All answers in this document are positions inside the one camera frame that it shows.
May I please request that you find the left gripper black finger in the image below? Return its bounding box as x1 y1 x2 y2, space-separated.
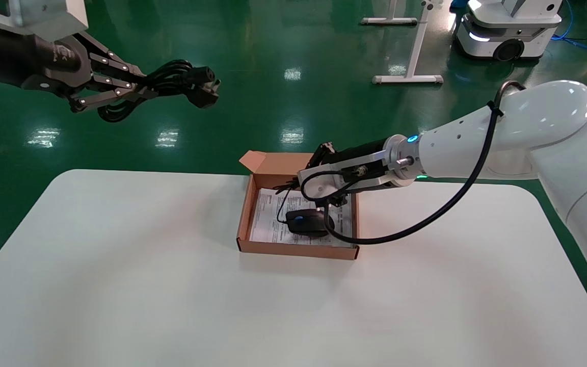
69 75 164 112
74 33 159 85

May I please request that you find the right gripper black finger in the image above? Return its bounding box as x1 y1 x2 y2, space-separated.
272 176 302 197
316 192 349 208

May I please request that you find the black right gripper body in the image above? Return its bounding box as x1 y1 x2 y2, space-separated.
305 142 336 168

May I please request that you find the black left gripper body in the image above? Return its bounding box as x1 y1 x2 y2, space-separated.
21 35 94 99

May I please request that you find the black corded computer mouse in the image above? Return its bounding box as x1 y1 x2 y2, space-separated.
276 189 331 239

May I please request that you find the black power cable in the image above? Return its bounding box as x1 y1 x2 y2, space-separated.
97 60 221 123

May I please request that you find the open brown cardboard box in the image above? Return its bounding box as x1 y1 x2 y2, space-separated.
236 150 360 260

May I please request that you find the printed white paper sheet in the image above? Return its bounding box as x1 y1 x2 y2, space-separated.
250 188 354 249

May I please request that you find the white wheeled mobile robot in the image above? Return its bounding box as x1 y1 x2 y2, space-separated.
454 0 563 62

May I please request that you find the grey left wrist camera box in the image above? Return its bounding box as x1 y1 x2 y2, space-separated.
0 0 89 42

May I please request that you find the white desk leg frame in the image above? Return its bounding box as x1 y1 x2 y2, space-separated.
372 0 443 85
361 0 419 26

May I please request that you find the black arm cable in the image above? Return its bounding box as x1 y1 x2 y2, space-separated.
301 80 526 245

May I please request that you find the blue floor cable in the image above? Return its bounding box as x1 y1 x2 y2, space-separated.
551 0 587 54

